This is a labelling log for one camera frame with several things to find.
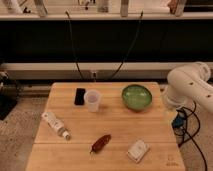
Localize white rectangular box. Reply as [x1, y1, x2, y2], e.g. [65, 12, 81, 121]
[127, 139, 149, 163]

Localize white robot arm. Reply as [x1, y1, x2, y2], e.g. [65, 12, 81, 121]
[162, 62, 213, 113]

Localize black floor cable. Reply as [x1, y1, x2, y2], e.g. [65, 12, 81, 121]
[173, 101, 209, 171]

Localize red chili pepper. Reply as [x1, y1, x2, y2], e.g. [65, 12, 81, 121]
[91, 134, 111, 153]

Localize white plastic bottle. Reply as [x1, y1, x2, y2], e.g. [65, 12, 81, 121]
[42, 112, 71, 140]

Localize right black cable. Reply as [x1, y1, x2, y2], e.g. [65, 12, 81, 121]
[109, 10, 145, 81]

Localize black smartphone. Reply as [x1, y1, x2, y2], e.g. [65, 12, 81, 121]
[74, 88, 86, 105]

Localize green ceramic bowl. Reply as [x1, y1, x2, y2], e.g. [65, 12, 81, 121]
[122, 84, 152, 111]

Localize translucent white cup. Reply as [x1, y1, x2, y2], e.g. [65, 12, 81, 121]
[84, 89, 102, 112]

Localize left black cable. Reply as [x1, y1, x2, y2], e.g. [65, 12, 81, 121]
[65, 10, 85, 81]

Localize blue connector on floor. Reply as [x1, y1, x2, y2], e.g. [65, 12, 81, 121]
[172, 115, 184, 129]

